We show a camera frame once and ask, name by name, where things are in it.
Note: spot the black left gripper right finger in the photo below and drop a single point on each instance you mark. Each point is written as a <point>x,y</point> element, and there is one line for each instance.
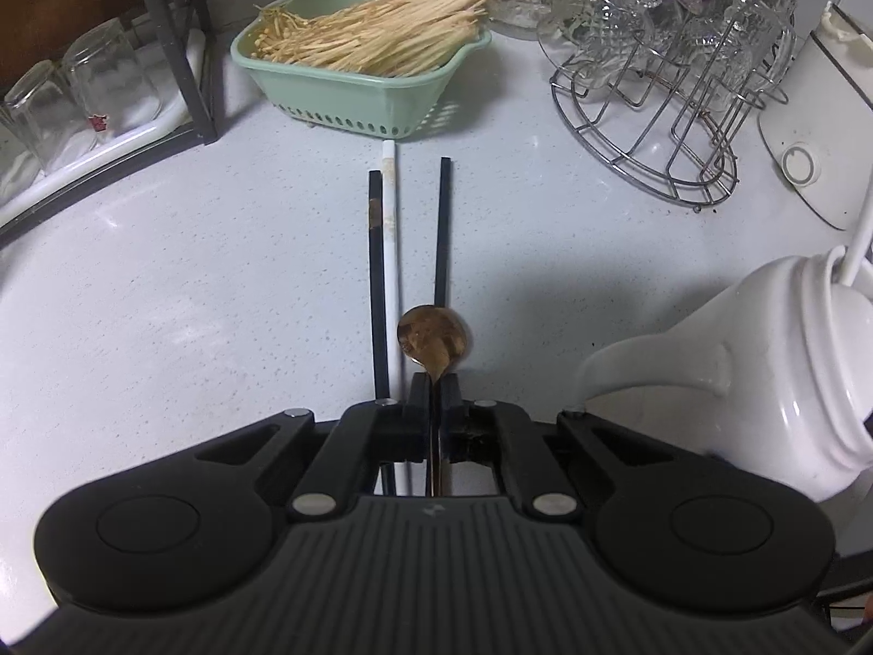
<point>463,445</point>

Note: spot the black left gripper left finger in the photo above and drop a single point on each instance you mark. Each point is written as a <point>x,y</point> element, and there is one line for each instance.
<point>404,436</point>

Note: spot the brown wooden spoon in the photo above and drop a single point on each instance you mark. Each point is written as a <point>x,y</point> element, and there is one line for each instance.
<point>436,339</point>

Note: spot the black chopstick left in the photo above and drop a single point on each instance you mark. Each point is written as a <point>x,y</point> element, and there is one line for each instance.
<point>376,282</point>

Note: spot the black chopstick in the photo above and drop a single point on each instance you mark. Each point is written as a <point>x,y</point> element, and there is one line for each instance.
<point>376,282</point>
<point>442,234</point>

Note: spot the black chopstick right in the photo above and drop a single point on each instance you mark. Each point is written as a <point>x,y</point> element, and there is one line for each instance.
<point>442,234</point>

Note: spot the white chopstick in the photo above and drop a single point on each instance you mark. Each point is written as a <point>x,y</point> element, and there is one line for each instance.
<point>396,361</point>

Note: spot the green plastic basket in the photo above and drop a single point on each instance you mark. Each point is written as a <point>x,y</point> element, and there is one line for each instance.
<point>364,104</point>

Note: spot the white ceramic jug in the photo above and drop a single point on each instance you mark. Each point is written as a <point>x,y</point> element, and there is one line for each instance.
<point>773,375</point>

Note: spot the bundle of bamboo sticks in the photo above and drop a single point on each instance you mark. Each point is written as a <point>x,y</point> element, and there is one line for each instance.
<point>384,38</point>

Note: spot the clear glass cup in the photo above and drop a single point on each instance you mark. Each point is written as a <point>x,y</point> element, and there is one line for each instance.
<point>594,41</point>

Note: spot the upside-down drinking glass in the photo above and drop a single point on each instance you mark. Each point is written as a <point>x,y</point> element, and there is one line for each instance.
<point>109,81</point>
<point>48,118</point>

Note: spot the white appliance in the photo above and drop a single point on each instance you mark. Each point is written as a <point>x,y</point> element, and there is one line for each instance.
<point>819,133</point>

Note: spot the wire glass rack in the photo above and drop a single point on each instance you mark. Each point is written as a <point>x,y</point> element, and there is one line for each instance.
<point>669,129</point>

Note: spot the black metal shelf frame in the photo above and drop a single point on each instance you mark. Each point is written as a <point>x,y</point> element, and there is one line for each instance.
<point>183,30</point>

